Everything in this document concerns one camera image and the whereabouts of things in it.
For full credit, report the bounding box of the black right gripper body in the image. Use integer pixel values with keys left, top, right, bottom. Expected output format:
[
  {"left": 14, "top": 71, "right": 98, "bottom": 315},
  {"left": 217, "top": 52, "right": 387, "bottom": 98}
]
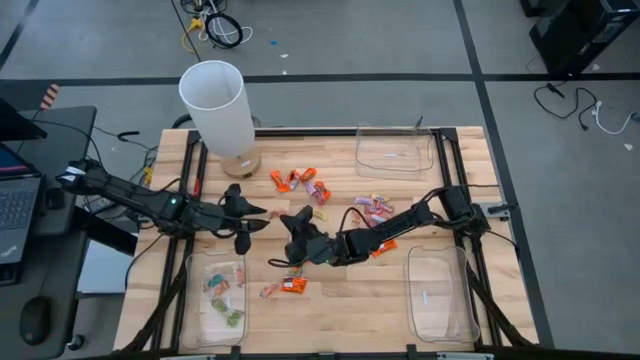
[{"left": 287, "top": 224, "right": 349, "bottom": 266}]

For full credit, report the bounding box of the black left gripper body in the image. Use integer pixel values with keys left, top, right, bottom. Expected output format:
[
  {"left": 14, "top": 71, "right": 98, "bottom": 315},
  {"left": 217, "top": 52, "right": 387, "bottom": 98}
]
[{"left": 192, "top": 183, "right": 252, "bottom": 256}]

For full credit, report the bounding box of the orange Reese's candy pack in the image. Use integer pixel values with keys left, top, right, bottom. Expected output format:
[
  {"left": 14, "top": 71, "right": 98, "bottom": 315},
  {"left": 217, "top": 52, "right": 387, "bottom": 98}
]
[{"left": 279, "top": 275, "right": 309, "bottom": 295}]

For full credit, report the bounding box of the white cylinder lamp wooden base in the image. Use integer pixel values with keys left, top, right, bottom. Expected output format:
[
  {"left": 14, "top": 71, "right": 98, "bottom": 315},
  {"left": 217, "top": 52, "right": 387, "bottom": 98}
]
[{"left": 178, "top": 59, "right": 263, "bottom": 180}]

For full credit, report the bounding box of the clear plastic bin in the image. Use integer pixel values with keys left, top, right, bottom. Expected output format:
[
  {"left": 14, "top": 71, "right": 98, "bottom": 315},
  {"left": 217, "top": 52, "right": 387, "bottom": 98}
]
[
  {"left": 403, "top": 244, "right": 481, "bottom": 345},
  {"left": 354, "top": 124, "right": 435, "bottom": 181},
  {"left": 179, "top": 248, "right": 250, "bottom": 350}
]

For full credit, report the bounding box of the white panel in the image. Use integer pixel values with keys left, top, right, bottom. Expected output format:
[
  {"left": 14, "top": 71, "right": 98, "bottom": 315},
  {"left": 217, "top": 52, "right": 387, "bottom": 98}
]
[{"left": 77, "top": 238, "right": 134, "bottom": 296}]

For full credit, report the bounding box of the small black desk device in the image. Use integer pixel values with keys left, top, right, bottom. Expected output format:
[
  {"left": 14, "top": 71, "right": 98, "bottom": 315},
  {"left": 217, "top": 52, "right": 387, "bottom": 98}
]
[{"left": 43, "top": 187, "right": 65, "bottom": 211}]

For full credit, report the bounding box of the black desk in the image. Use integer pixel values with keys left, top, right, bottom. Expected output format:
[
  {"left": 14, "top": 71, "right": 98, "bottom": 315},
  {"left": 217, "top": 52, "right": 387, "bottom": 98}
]
[{"left": 0, "top": 104, "right": 99, "bottom": 360}]

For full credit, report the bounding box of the black laptop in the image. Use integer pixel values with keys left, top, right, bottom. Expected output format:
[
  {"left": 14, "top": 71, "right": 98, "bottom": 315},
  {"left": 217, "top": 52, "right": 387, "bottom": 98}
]
[{"left": 0, "top": 142, "right": 44, "bottom": 266}]

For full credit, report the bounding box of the orange black striped object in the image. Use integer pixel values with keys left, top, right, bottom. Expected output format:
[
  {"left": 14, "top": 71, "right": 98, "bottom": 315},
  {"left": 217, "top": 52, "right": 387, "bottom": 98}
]
[{"left": 39, "top": 83, "right": 60, "bottom": 111}]

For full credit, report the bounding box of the black computer mouse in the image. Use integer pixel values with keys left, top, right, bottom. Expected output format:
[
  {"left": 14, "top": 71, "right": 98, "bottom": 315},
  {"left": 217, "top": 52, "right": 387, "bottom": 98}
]
[{"left": 18, "top": 295, "right": 53, "bottom": 346}]

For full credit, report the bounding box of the black screen lid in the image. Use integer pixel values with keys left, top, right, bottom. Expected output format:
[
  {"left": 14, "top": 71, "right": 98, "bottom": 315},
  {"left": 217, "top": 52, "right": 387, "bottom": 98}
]
[{"left": 0, "top": 98, "right": 49, "bottom": 143}]

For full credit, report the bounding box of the black computer tower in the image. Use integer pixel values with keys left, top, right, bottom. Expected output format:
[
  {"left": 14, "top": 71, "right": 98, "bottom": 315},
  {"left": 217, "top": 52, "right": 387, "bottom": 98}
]
[{"left": 528, "top": 0, "right": 640, "bottom": 76}]

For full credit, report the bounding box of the black cable coil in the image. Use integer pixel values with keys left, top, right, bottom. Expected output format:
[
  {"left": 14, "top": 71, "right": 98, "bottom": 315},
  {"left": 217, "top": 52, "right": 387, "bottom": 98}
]
[{"left": 204, "top": 12, "right": 245, "bottom": 50}]

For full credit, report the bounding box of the yellow power cable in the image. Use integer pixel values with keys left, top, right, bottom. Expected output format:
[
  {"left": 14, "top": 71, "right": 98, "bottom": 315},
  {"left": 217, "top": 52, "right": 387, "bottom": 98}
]
[{"left": 180, "top": 17, "right": 204, "bottom": 54}]

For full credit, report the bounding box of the black floor cable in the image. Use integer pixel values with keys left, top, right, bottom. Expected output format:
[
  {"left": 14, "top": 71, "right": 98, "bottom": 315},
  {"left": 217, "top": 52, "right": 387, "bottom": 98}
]
[{"left": 533, "top": 82, "right": 599, "bottom": 132}]

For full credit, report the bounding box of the white floor cable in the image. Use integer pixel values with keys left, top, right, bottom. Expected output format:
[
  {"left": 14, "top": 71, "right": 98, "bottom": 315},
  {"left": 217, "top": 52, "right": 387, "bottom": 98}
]
[{"left": 591, "top": 101, "right": 637, "bottom": 136}]

